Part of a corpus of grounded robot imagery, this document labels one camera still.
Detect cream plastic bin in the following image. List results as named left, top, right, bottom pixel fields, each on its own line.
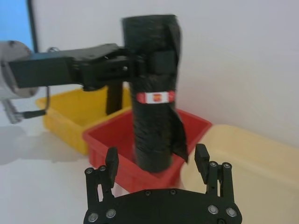
left=179, top=124, right=299, bottom=224

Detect black garbage bag roll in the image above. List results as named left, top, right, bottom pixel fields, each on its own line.
left=120, top=14, right=189, bottom=174

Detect thin dark gripper cable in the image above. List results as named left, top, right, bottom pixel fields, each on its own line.
left=20, top=86, right=51, bottom=118

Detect yellow plastic bin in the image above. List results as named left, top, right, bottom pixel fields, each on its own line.
left=36, top=87, right=132, bottom=155

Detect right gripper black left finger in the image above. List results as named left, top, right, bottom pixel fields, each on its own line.
left=84, top=147, right=120, bottom=204

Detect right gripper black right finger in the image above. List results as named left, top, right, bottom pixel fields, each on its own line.
left=194, top=143, right=235, bottom=199

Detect blue screen with dark frame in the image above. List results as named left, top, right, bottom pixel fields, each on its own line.
left=0, top=0, right=39, bottom=53

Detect red white paper band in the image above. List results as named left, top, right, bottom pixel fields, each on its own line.
left=136, top=91, right=175, bottom=105

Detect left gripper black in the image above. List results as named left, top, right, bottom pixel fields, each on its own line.
left=8, top=43, right=177, bottom=92

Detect red plastic bin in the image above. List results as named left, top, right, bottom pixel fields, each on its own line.
left=82, top=106, right=213, bottom=193

